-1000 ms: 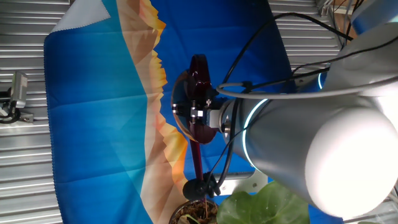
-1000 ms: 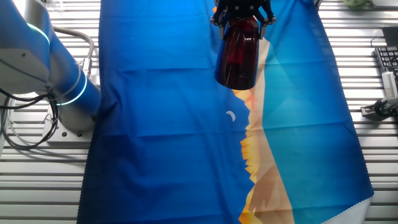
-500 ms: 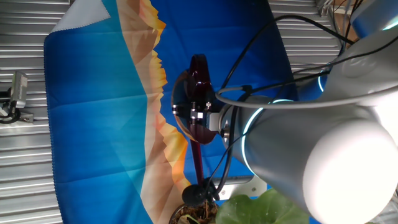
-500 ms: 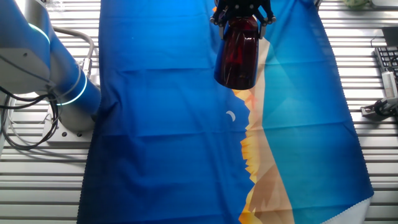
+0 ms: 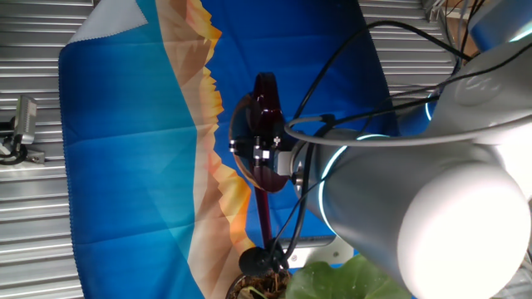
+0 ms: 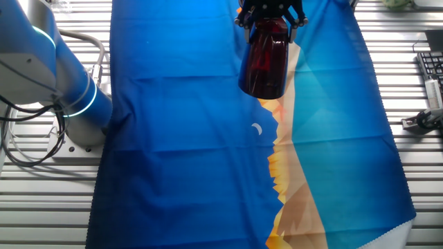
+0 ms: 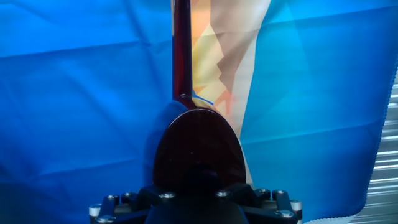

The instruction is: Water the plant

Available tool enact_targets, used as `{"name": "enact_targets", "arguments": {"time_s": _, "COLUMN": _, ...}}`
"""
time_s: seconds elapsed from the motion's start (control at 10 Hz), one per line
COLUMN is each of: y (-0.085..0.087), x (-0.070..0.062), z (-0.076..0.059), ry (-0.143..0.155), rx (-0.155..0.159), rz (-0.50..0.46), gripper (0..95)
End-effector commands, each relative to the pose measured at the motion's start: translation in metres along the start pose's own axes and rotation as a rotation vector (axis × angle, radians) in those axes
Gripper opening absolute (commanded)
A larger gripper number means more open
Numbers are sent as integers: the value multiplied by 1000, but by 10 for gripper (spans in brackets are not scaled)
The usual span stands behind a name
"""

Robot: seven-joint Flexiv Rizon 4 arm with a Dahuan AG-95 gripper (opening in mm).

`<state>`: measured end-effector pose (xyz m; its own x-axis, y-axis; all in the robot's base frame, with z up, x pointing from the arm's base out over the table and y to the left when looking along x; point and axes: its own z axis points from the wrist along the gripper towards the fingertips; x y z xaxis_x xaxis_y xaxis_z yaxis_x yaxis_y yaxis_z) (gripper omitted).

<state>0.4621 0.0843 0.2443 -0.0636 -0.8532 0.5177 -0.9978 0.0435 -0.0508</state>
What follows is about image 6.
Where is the green round object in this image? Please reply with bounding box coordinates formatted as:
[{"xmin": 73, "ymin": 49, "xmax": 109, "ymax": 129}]
[{"xmin": 382, "ymin": 0, "xmax": 413, "ymax": 11}]

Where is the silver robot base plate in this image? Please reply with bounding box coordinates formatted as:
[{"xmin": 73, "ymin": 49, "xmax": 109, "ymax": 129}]
[{"xmin": 10, "ymin": 129, "xmax": 105, "ymax": 164}]

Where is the black cable loop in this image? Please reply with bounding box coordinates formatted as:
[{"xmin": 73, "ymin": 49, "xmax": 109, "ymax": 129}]
[{"xmin": 0, "ymin": 93, "xmax": 66, "ymax": 169}]

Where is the white cable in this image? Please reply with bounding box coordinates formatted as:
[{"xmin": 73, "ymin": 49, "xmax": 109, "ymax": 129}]
[{"xmin": 6, "ymin": 106, "xmax": 65, "ymax": 164}]

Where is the gray flat device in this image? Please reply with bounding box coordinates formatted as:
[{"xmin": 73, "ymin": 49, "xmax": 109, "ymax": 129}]
[{"xmin": 411, "ymin": 0, "xmax": 443, "ymax": 10}]

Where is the gray robot base cable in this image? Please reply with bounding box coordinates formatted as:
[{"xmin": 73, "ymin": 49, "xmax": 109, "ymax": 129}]
[{"xmin": 58, "ymin": 29, "xmax": 107, "ymax": 87}]

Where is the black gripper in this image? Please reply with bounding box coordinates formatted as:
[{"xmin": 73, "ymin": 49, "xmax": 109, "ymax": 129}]
[{"xmin": 234, "ymin": 0, "xmax": 309, "ymax": 44}]

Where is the black keyboard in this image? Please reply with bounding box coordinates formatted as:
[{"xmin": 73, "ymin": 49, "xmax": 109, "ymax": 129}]
[{"xmin": 416, "ymin": 50, "xmax": 443, "ymax": 86}]

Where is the black box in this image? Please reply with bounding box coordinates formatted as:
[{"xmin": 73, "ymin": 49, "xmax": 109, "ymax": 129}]
[{"xmin": 424, "ymin": 29, "xmax": 443, "ymax": 53}]

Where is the blue cloth with orange print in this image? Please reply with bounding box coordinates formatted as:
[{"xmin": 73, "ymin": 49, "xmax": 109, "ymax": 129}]
[{"xmin": 84, "ymin": 0, "xmax": 417, "ymax": 249}]

